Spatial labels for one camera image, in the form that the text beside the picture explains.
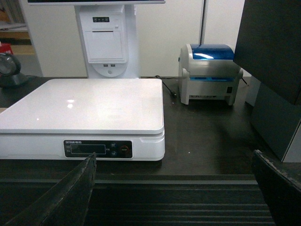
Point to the wooden shelf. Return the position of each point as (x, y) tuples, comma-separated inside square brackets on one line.
[(14, 29)]

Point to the black barcode scanner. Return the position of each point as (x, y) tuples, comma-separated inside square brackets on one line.
[(10, 72)]

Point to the white checkout scale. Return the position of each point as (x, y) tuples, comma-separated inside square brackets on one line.
[(70, 119)]

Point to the blue grey label printer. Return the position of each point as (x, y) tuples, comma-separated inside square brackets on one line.
[(208, 72)]

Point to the dark grey cabinet box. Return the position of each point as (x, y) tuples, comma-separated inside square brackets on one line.
[(269, 48)]

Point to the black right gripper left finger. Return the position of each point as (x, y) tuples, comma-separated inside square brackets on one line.
[(66, 203)]

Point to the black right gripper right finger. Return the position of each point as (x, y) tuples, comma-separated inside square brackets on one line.
[(280, 185)]

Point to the white POS terminal stand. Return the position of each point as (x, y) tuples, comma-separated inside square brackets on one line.
[(108, 35)]

